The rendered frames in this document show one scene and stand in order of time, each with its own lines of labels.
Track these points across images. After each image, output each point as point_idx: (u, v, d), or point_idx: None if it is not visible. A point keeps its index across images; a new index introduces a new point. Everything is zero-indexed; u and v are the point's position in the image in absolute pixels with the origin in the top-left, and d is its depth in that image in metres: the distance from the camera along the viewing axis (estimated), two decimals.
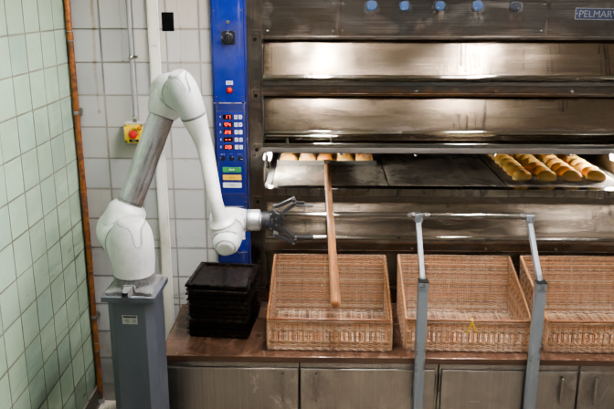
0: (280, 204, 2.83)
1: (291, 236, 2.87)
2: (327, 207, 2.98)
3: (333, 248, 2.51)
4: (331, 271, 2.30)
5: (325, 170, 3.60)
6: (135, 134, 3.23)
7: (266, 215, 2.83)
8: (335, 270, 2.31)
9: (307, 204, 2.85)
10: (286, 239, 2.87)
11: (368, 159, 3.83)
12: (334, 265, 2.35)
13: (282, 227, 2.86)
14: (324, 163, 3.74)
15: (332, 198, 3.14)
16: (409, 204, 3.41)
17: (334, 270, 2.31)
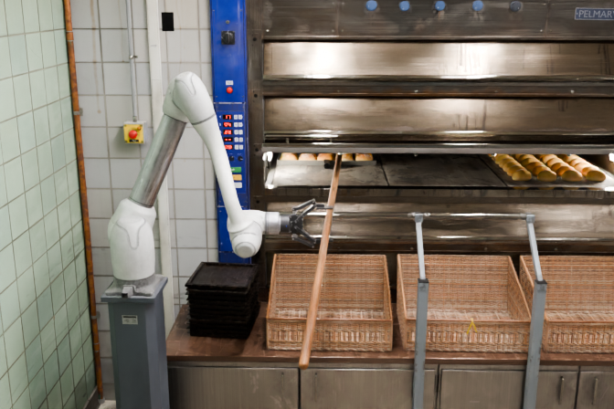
0: (299, 206, 2.78)
1: (312, 239, 2.81)
2: (326, 216, 2.93)
3: (318, 282, 2.48)
4: (308, 319, 2.29)
5: (337, 156, 3.50)
6: (135, 134, 3.23)
7: (285, 218, 2.77)
8: (312, 318, 2.29)
9: (327, 206, 2.79)
10: (305, 242, 2.81)
11: (368, 159, 3.83)
12: (313, 309, 2.34)
13: (301, 230, 2.81)
14: (324, 163, 3.74)
15: (334, 201, 3.07)
16: (409, 204, 3.41)
17: (312, 318, 2.29)
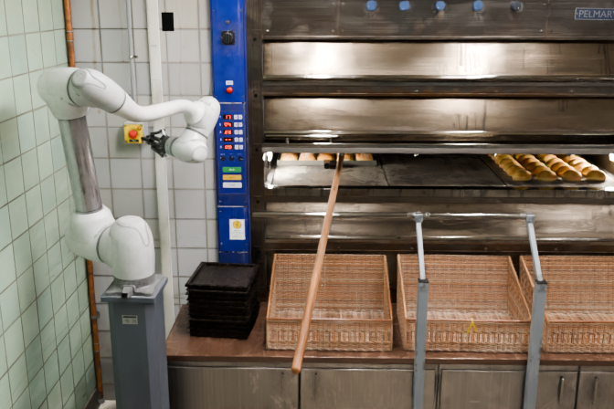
0: None
1: (156, 142, 3.10)
2: (325, 217, 2.93)
3: (314, 285, 2.48)
4: (302, 322, 2.30)
5: (339, 154, 3.49)
6: (135, 134, 3.23)
7: None
8: (307, 321, 2.30)
9: (144, 137, 3.13)
10: (159, 149, 3.09)
11: (368, 159, 3.83)
12: (308, 312, 2.34)
13: None
14: (324, 163, 3.74)
15: (334, 202, 3.06)
16: (409, 204, 3.41)
17: (306, 320, 2.30)
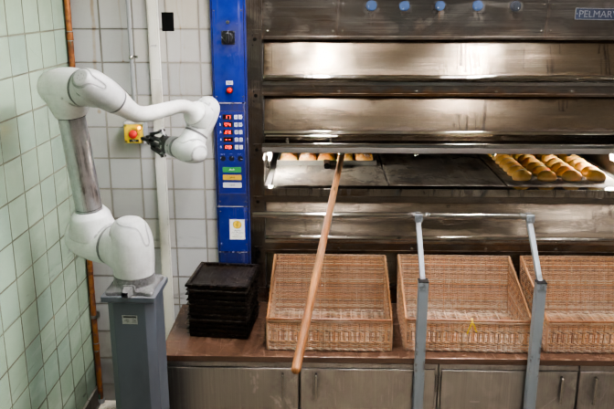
0: None
1: (156, 142, 3.10)
2: (325, 217, 2.93)
3: (314, 285, 2.48)
4: (302, 322, 2.30)
5: (339, 154, 3.49)
6: (135, 134, 3.23)
7: None
8: (307, 321, 2.30)
9: (144, 137, 3.13)
10: (159, 149, 3.09)
11: (368, 159, 3.83)
12: (308, 312, 2.34)
13: None
14: (324, 163, 3.74)
15: (334, 202, 3.06)
16: (409, 204, 3.41)
17: (306, 320, 2.30)
